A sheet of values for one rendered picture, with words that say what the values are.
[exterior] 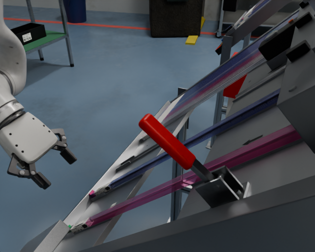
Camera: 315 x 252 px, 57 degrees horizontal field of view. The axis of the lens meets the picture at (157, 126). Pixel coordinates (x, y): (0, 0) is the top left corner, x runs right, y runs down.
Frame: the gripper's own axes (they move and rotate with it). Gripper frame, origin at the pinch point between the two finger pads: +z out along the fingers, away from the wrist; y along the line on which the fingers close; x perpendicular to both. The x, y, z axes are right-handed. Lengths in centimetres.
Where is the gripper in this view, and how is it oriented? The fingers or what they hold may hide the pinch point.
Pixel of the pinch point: (58, 171)
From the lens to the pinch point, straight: 72.9
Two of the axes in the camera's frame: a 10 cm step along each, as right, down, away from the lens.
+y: -4.2, 5.1, -7.5
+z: 6.5, 7.4, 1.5
